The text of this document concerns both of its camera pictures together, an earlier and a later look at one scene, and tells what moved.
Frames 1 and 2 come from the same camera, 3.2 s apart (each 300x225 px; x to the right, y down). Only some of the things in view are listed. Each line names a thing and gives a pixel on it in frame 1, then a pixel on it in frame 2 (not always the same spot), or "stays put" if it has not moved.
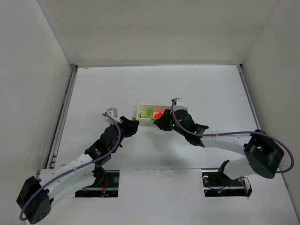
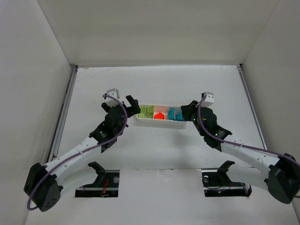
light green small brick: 152,121 -> 150,108
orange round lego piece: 158,116 stays put
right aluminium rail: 241,70 stays put
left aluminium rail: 61,117 stays put
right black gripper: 168,120 -> 189,112
